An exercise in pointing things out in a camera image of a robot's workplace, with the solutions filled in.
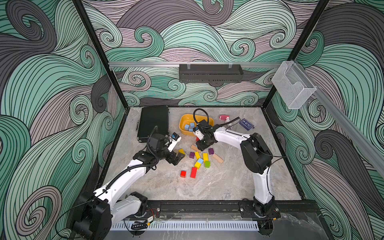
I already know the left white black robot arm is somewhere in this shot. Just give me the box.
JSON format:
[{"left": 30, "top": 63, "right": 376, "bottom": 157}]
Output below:
[{"left": 70, "top": 133, "right": 184, "bottom": 240}]

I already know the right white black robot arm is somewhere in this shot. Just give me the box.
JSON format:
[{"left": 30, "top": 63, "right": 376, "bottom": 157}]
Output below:
[{"left": 193, "top": 120, "right": 275, "bottom": 217}]

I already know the natural wood block top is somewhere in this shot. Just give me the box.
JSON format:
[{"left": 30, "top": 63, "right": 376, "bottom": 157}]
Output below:
[{"left": 191, "top": 145, "right": 200, "bottom": 152}]

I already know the yellow small long block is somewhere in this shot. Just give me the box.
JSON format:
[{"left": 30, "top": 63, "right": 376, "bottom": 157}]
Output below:
[{"left": 195, "top": 152, "right": 201, "bottom": 160}]

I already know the yellow long block centre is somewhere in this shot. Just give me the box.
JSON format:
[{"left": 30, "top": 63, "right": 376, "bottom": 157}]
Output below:
[{"left": 203, "top": 153, "right": 209, "bottom": 162}]

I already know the natural wood long block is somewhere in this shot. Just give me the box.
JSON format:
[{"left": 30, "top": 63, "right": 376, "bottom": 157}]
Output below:
[{"left": 212, "top": 154, "right": 224, "bottom": 164}]

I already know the red long block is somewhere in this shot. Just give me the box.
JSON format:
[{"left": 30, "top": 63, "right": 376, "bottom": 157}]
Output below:
[{"left": 190, "top": 167, "right": 198, "bottom": 179}]

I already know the yellow plastic basket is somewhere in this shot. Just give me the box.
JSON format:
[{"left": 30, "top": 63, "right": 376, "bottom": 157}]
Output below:
[{"left": 179, "top": 114, "right": 207, "bottom": 136}]

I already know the pink white small toy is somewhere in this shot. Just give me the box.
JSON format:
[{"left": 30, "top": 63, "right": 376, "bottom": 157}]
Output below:
[{"left": 219, "top": 115, "right": 232, "bottom": 126}]

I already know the dark blue small card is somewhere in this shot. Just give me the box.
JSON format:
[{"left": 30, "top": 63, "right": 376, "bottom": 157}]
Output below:
[{"left": 239, "top": 119, "right": 255, "bottom": 131}]

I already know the black hard case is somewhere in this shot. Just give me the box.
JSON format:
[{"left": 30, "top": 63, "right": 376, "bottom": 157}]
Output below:
[{"left": 137, "top": 106, "right": 169, "bottom": 143}]

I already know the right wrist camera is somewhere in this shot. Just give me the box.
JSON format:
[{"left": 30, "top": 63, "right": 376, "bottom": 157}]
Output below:
[{"left": 193, "top": 127, "right": 204, "bottom": 140}]

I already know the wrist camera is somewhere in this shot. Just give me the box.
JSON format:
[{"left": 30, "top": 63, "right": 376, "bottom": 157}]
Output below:
[
  {"left": 168, "top": 133, "right": 182, "bottom": 152},
  {"left": 193, "top": 127, "right": 204, "bottom": 140}
]

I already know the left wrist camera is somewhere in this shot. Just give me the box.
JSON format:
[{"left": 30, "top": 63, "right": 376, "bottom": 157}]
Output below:
[{"left": 168, "top": 133, "right": 182, "bottom": 152}]

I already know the black front rail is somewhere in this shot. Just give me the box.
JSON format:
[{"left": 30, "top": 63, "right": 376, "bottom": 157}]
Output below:
[{"left": 147, "top": 199, "right": 320, "bottom": 219}]

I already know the black wall shelf tray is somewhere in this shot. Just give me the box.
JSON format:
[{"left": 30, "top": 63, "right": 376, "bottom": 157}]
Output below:
[{"left": 179, "top": 64, "right": 244, "bottom": 85}]

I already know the white slotted cable duct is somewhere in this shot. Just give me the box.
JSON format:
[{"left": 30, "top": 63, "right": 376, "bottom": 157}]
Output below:
[{"left": 110, "top": 220, "right": 260, "bottom": 232}]

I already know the clear acrylic wall holder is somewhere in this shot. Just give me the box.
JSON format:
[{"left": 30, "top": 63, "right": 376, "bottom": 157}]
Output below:
[{"left": 272, "top": 61, "right": 317, "bottom": 110}]

